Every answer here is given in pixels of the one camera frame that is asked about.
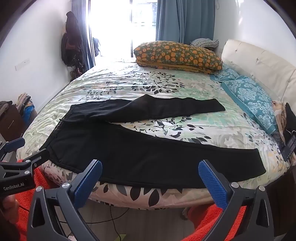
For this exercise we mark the dark brown nightstand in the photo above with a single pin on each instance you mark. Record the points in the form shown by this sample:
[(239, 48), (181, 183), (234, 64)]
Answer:
[(281, 185)]

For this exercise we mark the wide blue curtain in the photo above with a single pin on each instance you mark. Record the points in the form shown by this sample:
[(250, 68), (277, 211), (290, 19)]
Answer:
[(182, 20)]

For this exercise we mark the brown cabinet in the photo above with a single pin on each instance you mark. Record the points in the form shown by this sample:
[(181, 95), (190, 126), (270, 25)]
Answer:
[(10, 122)]

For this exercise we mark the peach and black clothes pile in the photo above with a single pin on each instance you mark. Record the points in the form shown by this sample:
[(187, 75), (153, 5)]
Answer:
[(278, 115)]

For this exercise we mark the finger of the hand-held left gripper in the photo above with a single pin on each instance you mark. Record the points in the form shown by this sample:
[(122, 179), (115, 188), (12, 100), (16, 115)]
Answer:
[(14, 142), (40, 156)]

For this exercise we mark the black garment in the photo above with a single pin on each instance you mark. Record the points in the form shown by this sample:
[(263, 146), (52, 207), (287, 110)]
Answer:
[(290, 118)]

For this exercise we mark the cream padded headboard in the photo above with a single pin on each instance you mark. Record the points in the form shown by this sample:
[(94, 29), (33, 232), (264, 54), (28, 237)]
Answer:
[(254, 60)]

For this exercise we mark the pile of clothes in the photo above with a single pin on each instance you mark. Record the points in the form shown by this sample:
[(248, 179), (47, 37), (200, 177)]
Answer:
[(25, 104)]

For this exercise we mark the dark hanging coats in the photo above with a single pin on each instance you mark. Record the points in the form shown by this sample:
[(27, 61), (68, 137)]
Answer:
[(71, 39)]

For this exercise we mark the bed with floral sheet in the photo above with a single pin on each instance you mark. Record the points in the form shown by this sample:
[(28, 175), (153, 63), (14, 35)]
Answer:
[(161, 83)]

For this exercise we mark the person's orange fleece clothing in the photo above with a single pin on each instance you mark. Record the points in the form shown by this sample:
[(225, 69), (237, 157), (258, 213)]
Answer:
[(44, 178)]

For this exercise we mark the person's left hand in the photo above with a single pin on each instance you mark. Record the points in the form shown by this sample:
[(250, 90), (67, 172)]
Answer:
[(8, 205)]

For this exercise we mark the narrow blue curtain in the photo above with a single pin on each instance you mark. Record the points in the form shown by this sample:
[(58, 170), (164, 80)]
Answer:
[(81, 23)]

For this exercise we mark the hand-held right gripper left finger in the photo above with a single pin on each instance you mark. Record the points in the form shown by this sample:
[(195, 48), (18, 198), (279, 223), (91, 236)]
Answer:
[(91, 178)]

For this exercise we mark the small teal patterned pillow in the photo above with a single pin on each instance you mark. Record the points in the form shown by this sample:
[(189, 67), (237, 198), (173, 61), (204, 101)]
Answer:
[(225, 73)]

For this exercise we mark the checked grey cloth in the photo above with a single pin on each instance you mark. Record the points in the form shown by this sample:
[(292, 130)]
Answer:
[(204, 42)]

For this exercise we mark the dark printed box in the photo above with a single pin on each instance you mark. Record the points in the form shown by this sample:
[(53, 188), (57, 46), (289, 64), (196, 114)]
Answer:
[(290, 148)]

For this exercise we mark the black pants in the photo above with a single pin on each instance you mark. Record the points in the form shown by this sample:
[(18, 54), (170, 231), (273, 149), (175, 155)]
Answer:
[(138, 153)]

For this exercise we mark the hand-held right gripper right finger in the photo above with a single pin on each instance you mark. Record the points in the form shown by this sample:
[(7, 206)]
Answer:
[(212, 183)]

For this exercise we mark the large teal patterned pillow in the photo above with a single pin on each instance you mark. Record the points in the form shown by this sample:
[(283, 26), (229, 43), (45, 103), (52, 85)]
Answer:
[(249, 97)]

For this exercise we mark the orange pumpkin print pillow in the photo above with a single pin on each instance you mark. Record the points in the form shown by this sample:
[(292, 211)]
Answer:
[(175, 54)]

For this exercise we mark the bright window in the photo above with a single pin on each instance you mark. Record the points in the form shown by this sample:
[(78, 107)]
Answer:
[(120, 27)]

